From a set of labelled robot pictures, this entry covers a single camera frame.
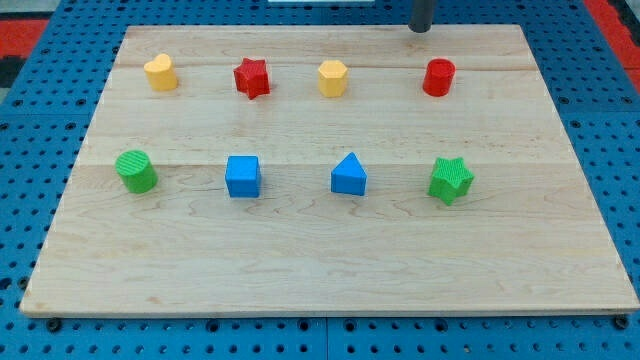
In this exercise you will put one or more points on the red star block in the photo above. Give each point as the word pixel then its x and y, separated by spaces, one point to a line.
pixel 252 78

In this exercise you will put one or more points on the green star block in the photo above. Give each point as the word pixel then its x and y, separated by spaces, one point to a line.
pixel 450 179

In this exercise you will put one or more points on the wooden board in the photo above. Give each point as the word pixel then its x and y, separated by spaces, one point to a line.
pixel 526 239

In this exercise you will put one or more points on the blue triangle block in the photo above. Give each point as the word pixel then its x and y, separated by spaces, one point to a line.
pixel 349 177

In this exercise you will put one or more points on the blue cube block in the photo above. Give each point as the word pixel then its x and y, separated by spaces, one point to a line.
pixel 243 176

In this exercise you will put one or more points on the yellow hexagon block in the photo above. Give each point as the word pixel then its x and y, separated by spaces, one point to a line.
pixel 332 78

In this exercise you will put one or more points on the red cylinder block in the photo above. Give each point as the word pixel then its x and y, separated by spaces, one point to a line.
pixel 438 77

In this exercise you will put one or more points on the green cylinder block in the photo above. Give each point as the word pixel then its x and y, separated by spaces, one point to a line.
pixel 136 171

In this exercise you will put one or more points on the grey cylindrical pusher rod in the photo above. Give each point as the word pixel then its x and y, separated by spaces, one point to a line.
pixel 422 14

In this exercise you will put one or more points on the yellow heart block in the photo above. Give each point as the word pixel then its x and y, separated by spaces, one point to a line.
pixel 160 73

